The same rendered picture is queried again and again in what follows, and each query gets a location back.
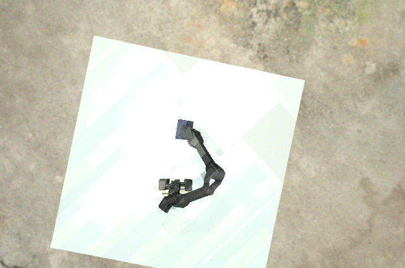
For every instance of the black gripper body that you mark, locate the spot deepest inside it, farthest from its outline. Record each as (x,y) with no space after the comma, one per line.
(163,185)

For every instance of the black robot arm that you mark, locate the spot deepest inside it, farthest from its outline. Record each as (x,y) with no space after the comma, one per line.
(213,171)

